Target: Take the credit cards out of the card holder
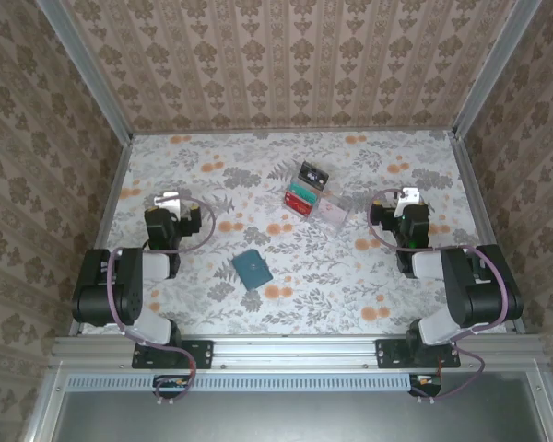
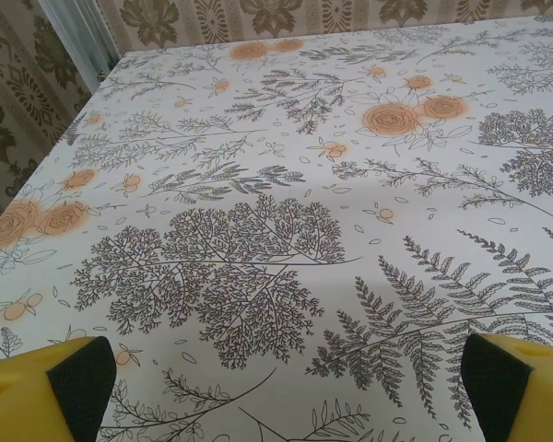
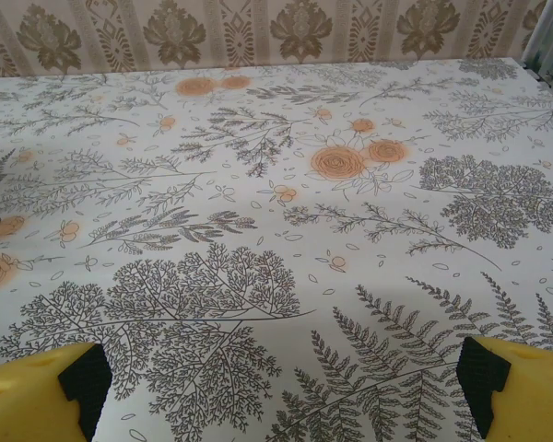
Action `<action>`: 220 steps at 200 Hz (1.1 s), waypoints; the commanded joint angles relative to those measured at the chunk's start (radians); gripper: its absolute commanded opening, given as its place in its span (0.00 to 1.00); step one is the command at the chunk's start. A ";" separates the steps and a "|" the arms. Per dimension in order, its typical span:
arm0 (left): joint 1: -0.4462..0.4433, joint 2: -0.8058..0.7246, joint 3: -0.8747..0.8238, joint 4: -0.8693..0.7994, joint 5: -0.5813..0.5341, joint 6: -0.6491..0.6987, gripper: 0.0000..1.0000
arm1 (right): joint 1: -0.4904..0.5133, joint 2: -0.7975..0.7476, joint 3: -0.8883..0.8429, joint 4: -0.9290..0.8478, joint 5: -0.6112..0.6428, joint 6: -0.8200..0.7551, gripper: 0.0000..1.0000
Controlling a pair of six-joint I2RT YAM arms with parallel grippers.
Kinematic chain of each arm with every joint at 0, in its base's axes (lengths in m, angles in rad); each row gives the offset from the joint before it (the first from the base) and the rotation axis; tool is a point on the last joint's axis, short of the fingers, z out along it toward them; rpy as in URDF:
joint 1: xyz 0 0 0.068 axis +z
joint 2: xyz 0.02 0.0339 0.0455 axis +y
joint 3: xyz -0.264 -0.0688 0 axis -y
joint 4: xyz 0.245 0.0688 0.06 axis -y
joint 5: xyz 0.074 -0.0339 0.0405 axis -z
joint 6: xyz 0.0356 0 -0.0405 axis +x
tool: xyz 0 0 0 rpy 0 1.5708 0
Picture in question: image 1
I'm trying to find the teal leather card holder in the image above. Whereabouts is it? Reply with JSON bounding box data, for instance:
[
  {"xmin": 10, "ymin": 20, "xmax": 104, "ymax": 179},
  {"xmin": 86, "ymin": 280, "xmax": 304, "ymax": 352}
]
[{"xmin": 230, "ymin": 250, "xmax": 275, "ymax": 292}]

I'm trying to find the pale pink card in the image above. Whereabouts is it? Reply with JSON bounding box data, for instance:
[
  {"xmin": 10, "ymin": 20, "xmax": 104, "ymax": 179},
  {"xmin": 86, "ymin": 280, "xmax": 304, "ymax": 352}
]
[{"xmin": 311, "ymin": 197, "xmax": 350, "ymax": 234}]

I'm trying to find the clear acrylic card stand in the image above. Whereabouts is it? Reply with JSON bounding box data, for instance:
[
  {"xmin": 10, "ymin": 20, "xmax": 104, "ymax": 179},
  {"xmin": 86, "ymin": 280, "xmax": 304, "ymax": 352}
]
[{"xmin": 283, "ymin": 159, "xmax": 354, "ymax": 239}]

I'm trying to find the black card with white picture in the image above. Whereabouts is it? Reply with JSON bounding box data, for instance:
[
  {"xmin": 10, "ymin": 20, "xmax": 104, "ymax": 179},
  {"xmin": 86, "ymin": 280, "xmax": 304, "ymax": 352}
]
[{"xmin": 299, "ymin": 160, "xmax": 329, "ymax": 192}]

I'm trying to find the teal card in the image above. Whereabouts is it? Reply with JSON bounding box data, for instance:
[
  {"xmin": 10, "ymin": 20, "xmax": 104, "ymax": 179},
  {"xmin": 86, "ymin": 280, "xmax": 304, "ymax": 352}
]
[{"xmin": 288, "ymin": 182, "xmax": 321, "ymax": 206}]

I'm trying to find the left connector board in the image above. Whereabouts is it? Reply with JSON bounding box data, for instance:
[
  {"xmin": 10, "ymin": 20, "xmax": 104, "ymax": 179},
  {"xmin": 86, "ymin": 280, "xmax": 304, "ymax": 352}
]
[{"xmin": 152, "ymin": 375, "xmax": 190, "ymax": 400}]

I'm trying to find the connector board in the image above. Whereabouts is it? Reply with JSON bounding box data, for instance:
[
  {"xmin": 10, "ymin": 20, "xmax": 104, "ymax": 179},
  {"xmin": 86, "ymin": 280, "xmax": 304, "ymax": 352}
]
[
  {"xmin": 409, "ymin": 373, "xmax": 443, "ymax": 398},
  {"xmin": 152, "ymin": 375, "xmax": 190, "ymax": 400}
]

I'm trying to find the right connector board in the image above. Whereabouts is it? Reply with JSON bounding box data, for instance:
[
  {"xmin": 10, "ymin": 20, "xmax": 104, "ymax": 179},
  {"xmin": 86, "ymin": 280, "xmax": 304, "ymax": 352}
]
[{"xmin": 409, "ymin": 373, "xmax": 443, "ymax": 398}]

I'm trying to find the steel sheet panel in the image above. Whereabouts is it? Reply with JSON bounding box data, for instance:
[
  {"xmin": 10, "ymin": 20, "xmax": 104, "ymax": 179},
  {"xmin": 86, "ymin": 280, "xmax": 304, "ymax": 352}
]
[{"xmin": 25, "ymin": 366, "xmax": 553, "ymax": 442}]

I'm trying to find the aluminium table side rail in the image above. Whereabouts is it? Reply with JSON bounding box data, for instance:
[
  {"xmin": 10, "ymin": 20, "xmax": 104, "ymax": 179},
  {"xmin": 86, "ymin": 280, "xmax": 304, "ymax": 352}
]
[
  {"xmin": 68, "ymin": 137, "xmax": 135, "ymax": 335},
  {"xmin": 449, "ymin": 131, "xmax": 526, "ymax": 335}
]

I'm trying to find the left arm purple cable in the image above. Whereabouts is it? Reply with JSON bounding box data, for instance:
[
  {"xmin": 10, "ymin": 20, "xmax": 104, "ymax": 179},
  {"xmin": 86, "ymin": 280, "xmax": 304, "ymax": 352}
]
[{"xmin": 106, "ymin": 195, "xmax": 217, "ymax": 407}]

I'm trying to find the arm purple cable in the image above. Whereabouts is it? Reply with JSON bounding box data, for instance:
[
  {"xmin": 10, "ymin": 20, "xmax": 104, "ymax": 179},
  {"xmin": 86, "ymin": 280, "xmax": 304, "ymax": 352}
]
[
  {"xmin": 367, "ymin": 187, "xmax": 511, "ymax": 406},
  {"xmin": 106, "ymin": 195, "xmax": 217, "ymax": 407}
]

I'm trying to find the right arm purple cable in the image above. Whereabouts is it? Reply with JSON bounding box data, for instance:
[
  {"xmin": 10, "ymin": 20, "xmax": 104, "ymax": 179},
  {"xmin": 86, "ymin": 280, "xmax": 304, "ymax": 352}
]
[{"xmin": 367, "ymin": 187, "xmax": 511, "ymax": 406}]

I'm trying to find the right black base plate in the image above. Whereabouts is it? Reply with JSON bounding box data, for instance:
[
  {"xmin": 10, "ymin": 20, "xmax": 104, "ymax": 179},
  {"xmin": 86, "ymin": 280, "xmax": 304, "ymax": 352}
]
[{"xmin": 375, "ymin": 338, "xmax": 462, "ymax": 369}]

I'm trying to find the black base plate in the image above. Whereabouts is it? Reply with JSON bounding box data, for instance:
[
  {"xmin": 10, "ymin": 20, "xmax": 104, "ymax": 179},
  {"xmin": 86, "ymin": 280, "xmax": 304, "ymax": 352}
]
[
  {"xmin": 132, "ymin": 339, "xmax": 214, "ymax": 370},
  {"xmin": 375, "ymin": 338, "xmax": 462, "ymax": 369}
]

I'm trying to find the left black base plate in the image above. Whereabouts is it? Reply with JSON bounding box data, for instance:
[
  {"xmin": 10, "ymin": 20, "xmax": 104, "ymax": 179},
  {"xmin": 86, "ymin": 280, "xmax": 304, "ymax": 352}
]
[{"xmin": 132, "ymin": 339, "xmax": 214, "ymax": 370}]

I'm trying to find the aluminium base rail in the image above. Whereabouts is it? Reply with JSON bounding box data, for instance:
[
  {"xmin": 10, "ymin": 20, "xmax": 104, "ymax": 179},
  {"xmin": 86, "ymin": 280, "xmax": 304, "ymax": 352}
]
[{"xmin": 50, "ymin": 334, "xmax": 552, "ymax": 369}]

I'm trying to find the aluminium frame post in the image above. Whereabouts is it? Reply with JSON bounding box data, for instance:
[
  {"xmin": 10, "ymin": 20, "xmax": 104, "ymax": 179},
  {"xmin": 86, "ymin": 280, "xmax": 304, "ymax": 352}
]
[
  {"xmin": 36, "ymin": 0, "xmax": 135, "ymax": 144},
  {"xmin": 453, "ymin": 0, "xmax": 543, "ymax": 139}
]

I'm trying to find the grey slotted cable duct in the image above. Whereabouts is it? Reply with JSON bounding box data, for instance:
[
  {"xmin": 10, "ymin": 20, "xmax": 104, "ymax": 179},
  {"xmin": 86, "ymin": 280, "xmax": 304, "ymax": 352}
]
[{"xmin": 66, "ymin": 373, "xmax": 414, "ymax": 393}]

